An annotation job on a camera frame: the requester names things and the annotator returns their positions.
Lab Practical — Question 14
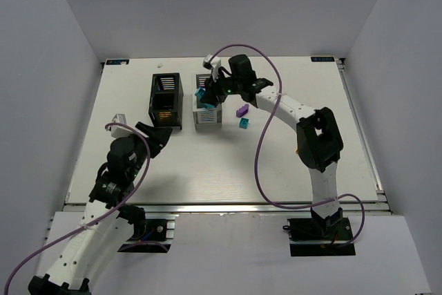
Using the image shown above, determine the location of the teal long lego brick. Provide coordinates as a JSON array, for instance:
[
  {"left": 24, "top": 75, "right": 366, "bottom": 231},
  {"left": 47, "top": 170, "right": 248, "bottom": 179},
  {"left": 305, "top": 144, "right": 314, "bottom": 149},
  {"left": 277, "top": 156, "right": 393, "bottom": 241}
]
[{"left": 194, "top": 87, "right": 215, "bottom": 108}]

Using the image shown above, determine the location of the yellow orange lego piece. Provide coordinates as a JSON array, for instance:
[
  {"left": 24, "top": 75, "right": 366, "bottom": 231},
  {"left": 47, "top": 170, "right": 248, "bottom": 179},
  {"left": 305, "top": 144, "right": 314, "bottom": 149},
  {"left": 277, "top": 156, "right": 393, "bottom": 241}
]
[{"left": 157, "top": 112, "right": 173, "bottom": 123}]

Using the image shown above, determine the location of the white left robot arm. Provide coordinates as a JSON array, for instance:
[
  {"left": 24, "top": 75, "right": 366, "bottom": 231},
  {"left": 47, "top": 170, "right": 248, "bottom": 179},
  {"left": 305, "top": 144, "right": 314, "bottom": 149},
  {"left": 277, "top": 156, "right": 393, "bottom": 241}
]
[{"left": 28, "top": 122, "right": 173, "bottom": 294}]

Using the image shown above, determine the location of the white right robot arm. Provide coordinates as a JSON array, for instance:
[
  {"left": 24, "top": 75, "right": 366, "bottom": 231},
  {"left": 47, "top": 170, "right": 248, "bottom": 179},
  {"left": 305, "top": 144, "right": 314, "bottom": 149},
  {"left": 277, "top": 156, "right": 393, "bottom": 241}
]
[{"left": 201, "top": 55, "right": 343, "bottom": 236}]

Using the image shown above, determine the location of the white slotted container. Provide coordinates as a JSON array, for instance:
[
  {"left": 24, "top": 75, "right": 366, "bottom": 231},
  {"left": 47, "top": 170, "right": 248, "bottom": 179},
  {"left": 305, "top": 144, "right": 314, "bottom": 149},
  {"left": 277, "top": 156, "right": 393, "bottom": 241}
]
[{"left": 193, "top": 74, "right": 222, "bottom": 131}]

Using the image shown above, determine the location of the black slotted container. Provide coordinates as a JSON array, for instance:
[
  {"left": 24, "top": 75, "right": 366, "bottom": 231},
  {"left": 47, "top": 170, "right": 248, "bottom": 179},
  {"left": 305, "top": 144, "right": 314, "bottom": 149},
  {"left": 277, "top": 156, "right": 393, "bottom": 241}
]
[{"left": 148, "top": 73, "right": 184, "bottom": 130}]

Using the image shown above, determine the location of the purple stepped lego brick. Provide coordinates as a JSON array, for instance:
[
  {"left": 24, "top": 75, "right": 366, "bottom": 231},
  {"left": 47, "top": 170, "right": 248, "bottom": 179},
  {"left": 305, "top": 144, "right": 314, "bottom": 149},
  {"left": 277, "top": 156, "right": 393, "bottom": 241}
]
[{"left": 236, "top": 104, "right": 249, "bottom": 118}]

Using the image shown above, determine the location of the small teal lego brick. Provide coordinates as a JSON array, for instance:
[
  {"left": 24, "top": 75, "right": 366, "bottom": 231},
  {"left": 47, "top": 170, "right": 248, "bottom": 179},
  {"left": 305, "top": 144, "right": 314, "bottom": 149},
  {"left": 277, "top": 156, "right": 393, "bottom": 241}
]
[{"left": 239, "top": 117, "right": 249, "bottom": 129}]

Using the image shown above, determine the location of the right blue corner label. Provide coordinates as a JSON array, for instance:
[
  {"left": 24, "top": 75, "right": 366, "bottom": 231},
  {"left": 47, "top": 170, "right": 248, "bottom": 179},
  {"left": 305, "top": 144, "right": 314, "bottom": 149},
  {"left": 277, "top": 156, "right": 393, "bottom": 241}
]
[{"left": 310, "top": 56, "right": 335, "bottom": 62}]

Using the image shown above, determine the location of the blue corner label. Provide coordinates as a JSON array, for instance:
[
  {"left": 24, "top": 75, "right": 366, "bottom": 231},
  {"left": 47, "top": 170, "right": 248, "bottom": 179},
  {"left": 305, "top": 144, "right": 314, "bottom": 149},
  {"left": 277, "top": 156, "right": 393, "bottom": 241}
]
[
  {"left": 310, "top": 56, "right": 335, "bottom": 62},
  {"left": 105, "top": 59, "right": 129, "bottom": 66}
]

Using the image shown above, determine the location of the left blue corner label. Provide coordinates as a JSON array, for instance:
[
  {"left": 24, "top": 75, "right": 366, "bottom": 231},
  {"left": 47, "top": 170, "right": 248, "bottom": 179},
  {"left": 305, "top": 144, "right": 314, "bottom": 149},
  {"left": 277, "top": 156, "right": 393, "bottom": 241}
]
[{"left": 105, "top": 59, "right": 129, "bottom": 66}]

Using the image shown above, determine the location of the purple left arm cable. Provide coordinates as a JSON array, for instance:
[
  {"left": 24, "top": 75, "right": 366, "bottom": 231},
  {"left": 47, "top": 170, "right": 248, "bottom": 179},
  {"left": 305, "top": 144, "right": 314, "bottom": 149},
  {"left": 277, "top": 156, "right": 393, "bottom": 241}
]
[{"left": 5, "top": 122, "right": 170, "bottom": 295}]

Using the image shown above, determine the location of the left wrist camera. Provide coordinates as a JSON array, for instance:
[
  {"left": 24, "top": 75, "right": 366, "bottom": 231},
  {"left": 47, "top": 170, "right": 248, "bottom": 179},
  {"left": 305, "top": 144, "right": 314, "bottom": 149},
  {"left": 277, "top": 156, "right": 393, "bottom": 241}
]
[{"left": 109, "top": 113, "right": 131, "bottom": 139}]

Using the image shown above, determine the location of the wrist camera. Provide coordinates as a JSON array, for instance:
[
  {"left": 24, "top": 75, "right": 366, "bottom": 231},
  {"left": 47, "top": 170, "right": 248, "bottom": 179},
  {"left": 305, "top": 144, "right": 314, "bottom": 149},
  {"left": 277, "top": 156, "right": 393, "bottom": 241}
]
[
  {"left": 109, "top": 113, "right": 131, "bottom": 139},
  {"left": 202, "top": 54, "right": 221, "bottom": 82}
]

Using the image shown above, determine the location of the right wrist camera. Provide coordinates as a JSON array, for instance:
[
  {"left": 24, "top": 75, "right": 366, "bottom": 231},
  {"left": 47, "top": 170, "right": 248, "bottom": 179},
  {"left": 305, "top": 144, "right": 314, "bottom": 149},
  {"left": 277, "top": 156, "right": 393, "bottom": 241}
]
[{"left": 202, "top": 54, "right": 221, "bottom": 82}]

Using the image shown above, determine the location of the aluminium table front rail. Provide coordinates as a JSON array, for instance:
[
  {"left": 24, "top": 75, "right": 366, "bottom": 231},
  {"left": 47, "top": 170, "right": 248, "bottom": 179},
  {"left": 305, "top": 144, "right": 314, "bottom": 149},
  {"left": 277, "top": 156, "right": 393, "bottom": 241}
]
[{"left": 62, "top": 202, "right": 391, "bottom": 213}]

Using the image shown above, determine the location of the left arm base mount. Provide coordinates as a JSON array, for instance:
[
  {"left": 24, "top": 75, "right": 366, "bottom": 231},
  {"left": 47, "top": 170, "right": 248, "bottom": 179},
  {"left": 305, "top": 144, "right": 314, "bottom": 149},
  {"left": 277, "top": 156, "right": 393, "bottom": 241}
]
[{"left": 119, "top": 206, "right": 178, "bottom": 254}]

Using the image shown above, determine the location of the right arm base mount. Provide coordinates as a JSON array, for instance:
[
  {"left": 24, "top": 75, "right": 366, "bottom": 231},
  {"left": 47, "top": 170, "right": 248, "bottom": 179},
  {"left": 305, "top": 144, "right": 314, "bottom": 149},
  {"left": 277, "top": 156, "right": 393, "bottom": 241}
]
[{"left": 282, "top": 218, "right": 356, "bottom": 257}]

